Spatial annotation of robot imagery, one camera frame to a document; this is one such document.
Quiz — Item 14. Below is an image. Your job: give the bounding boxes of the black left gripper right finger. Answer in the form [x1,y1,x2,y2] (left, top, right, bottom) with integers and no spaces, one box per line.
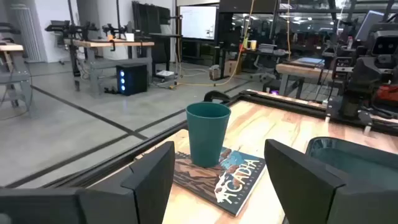
[264,139,363,224]

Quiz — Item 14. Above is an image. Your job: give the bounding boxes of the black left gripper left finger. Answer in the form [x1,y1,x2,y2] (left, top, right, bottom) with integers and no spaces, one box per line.
[76,141,176,224]

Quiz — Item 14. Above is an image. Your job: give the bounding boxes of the dark green tray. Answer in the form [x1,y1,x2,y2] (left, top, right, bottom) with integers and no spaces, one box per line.
[305,136,398,190]

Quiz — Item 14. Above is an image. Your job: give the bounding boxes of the teal plastic cup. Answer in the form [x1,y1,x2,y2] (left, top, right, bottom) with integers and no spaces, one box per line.
[185,101,232,169]

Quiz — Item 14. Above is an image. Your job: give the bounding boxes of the red machine part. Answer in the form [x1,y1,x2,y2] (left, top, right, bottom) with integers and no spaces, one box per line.
[374,84,398,105]

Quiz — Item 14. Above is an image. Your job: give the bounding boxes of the tilted grey monitor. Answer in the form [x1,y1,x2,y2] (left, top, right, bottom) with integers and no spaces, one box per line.
[355,9,386,42]

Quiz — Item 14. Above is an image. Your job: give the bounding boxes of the blue sheet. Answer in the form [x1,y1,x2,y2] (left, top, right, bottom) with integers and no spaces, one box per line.
[295,57,326,66]

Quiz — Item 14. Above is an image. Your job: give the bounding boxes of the Acadia national park book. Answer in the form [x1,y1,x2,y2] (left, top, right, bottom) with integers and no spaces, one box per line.
[172,146,267,217]

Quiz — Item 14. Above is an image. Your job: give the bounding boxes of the wooden table with grey legs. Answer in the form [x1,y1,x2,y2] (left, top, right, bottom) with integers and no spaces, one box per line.
[275,57,335,98]

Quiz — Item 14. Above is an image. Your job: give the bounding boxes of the black computer tower blue lights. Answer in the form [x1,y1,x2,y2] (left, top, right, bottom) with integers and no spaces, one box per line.
[116,63,149,96]

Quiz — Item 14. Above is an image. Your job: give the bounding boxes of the black table clamp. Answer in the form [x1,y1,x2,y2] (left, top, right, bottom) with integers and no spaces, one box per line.
[203,90,233,104]

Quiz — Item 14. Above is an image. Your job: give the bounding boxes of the grey desk box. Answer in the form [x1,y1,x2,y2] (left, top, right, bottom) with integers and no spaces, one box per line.
[257,43,278,54]

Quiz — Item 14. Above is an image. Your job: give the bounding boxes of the cardboard box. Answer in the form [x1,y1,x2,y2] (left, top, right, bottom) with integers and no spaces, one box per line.
[223,59,242,77]

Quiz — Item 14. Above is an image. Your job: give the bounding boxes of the wooden workbench grey legs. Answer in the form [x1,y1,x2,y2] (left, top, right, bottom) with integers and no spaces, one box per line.
[0,43,34,116]
[63,39,155,94]

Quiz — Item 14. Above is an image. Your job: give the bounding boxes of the black folding panels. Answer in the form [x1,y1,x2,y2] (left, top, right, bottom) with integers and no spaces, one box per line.
[132,1,172,63]

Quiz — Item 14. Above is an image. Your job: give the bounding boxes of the large white display screen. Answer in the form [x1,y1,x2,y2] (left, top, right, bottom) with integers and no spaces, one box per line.
[179,5,218,41]

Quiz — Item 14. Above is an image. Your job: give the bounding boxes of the white radiator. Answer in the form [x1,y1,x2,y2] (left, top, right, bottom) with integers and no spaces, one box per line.
[11,4,42,63]

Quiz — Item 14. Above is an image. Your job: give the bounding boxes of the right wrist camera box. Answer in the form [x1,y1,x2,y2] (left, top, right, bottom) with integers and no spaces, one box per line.
[370,30,398,57]

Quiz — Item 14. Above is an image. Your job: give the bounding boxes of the yellow hanging cable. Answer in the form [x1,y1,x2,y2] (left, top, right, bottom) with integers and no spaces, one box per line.
[285,0,292,62]
[174,0,256,88]

